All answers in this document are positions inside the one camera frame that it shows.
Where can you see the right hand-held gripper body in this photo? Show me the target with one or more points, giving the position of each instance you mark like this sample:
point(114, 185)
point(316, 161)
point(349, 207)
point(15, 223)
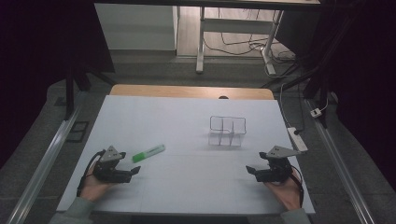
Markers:
point(275, 172)

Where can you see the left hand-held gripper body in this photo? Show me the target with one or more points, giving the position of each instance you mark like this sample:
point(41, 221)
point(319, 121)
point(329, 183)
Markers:
point(109, 169)

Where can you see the green highlighter pen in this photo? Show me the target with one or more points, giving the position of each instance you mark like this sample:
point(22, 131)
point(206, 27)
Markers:
point(148, 153)

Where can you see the clear acrylic pen holder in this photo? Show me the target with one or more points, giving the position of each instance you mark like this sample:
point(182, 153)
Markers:
point(232, 137)

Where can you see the person's right hand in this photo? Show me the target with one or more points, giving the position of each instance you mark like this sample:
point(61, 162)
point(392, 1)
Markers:
point(285, 193)

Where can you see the person's left hand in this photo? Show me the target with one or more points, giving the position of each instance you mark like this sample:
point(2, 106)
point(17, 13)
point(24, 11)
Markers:
point(93, 188)

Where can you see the white power strip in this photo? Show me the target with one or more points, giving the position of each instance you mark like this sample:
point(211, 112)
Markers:
point(298, 140)

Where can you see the white table cover sheet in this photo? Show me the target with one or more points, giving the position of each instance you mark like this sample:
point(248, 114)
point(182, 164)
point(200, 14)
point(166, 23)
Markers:
point(186, 174)

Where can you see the small white adapter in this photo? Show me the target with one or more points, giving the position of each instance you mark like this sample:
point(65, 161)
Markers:
point(315, 113)

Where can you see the dark round table grommet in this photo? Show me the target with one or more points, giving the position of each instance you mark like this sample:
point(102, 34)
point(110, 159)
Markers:
point(223, 97)

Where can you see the black metal stand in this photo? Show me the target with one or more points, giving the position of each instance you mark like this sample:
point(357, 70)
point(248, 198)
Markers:
point(313, 88)
point(69, 93)

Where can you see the white cabinet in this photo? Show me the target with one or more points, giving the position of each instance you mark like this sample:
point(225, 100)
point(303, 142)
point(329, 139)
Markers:
point(137, 28)

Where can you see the dark curtain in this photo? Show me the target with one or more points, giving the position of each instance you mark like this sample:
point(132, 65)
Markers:
point(28, 62)
point(367, 77)

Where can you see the aluminium rail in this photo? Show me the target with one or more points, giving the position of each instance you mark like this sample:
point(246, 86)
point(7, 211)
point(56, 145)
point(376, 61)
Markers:
point(339, 168)
point(43, 168)

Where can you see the white desk frame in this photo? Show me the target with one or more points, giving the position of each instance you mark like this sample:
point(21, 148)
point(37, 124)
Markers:
point(236, 25)

